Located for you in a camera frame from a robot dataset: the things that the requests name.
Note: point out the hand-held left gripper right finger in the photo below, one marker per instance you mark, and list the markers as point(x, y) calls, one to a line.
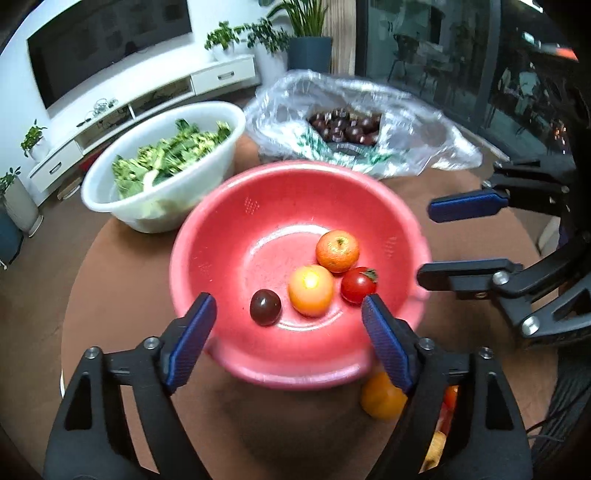
point(385, 341)

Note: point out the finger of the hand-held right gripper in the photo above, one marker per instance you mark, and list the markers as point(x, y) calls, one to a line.
point(466, 206)
point(461, 276)

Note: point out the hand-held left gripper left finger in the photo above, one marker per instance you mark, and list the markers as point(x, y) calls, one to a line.
point(194, 332)

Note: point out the red plastic bowl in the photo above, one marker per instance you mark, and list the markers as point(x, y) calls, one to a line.
point(277, 221)

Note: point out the red tomato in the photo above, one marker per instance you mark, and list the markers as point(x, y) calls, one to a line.
point(356, 286)
point(451, 398)

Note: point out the dark purple plum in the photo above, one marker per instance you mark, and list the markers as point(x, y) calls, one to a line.
point(265, 307)

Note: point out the clear plastic bag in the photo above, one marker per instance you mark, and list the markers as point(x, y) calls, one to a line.
point(415, 138)

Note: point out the pale orange mandarin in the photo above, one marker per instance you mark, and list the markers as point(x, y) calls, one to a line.
point(310, 290)

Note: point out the yellow fruit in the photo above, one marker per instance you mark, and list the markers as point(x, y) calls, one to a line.
point(435, 454)

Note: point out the pile of dark cherries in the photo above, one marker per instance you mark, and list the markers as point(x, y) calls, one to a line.
point(346, 129)

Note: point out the glass sliding door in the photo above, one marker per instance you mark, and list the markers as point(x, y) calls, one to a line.
point(438, 55)

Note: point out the chopped green leafy vegetables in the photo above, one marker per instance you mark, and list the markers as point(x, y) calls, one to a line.
point(152, 161)

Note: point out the white plastic basin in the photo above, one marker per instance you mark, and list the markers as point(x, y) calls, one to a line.
point(217, 152)

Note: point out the beige curtain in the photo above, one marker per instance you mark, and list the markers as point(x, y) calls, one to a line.
point(344, 37)

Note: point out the tall tree plant blue pot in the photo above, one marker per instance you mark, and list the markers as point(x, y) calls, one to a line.
point(7, 237)

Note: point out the potted plant ribbed white pot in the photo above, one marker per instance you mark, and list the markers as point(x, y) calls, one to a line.
point(18, 203)

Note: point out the large-leaf plant dark blue pot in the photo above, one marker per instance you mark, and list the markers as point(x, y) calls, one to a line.
point(309, 50)

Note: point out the small potted plant white pot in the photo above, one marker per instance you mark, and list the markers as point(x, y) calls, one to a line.
point(224, 39)
point(34, 143)

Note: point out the white television cabinet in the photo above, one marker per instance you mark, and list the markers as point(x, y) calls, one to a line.
point(221, 78)

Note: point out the bushy potted plant white pot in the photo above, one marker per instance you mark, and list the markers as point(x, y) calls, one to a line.
point(267, 44)

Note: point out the black wall television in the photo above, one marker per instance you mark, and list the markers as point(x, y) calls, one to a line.
point(106, 41)

